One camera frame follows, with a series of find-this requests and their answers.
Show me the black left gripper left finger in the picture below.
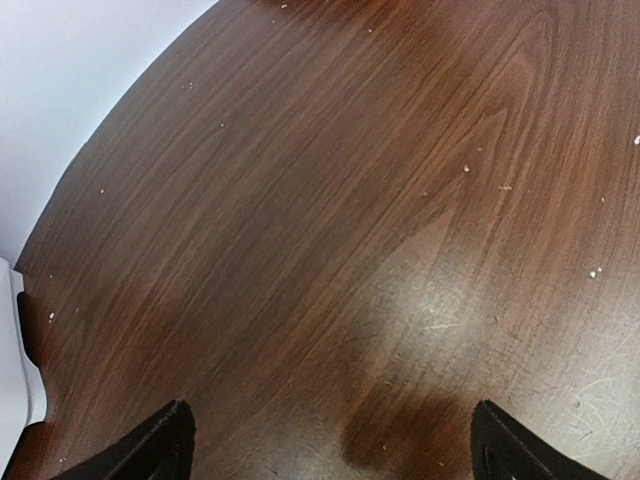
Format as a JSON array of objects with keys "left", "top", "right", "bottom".
[{"left": 62, "top": 400, "right": 196, "bottom": 480}]

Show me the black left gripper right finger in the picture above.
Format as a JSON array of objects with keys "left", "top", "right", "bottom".
[{"left": 470, "top": 400, "right": 606, "bottom": 480}]

